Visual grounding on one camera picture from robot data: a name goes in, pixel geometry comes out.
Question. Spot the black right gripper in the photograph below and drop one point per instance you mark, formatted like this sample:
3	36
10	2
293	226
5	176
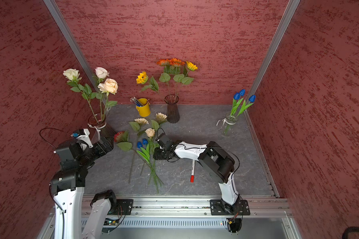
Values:
156	154

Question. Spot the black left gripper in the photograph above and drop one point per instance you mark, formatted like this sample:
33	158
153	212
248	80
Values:
109	146

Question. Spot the pale pink rose flower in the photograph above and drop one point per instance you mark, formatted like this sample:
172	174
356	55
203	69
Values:
109	86

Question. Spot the yellow sunflower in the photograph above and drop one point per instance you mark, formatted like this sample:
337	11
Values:
147	83
189	67

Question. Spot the orange gerbera flower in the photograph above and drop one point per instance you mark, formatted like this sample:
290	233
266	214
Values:
175	66
165	77

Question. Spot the white rose flower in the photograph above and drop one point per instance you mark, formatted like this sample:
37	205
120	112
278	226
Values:
73	80

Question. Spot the blue tulip flower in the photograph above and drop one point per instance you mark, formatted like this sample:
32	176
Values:
235	104
242	93
247	104

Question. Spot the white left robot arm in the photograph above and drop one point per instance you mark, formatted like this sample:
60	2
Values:
68	185

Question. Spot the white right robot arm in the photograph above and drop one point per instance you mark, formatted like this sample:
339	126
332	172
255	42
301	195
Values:
215	160

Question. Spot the red gerbera flower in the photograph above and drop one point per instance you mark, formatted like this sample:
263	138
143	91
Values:
122	141

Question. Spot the blue tulip pair left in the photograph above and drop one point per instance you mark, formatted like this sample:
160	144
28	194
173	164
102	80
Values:
145	150

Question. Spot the red glass vase with ribbon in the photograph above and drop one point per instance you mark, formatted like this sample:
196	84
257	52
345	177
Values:
101	127

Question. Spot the dark ribbed glass vase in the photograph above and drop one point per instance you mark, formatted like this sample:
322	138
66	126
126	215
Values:
172	108

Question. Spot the red capped white marker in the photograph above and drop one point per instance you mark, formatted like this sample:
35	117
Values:
192	171

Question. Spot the yellow metal pen bucket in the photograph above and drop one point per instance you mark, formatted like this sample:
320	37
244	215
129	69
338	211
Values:
144	108

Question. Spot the pens in bucket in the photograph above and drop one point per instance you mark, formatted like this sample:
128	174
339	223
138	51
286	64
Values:
136	102

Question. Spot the clear glass vase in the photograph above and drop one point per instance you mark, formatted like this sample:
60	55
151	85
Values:
226	125

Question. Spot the aluminium corner profile left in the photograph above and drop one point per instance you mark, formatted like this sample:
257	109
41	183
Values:
64	28

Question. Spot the aluminium corner profile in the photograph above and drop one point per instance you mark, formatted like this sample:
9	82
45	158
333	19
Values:
64	28
280	31

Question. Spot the aluminium corner profile right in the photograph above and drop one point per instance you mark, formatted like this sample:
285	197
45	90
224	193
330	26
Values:
280	31

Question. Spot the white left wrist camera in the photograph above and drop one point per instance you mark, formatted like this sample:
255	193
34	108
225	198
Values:
82	135

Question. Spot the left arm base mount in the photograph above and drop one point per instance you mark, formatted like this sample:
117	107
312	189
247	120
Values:
121	207

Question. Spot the aluminium front rail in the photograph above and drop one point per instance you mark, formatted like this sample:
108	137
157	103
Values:
199	207

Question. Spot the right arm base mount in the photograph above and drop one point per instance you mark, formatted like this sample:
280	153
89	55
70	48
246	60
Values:
221	208

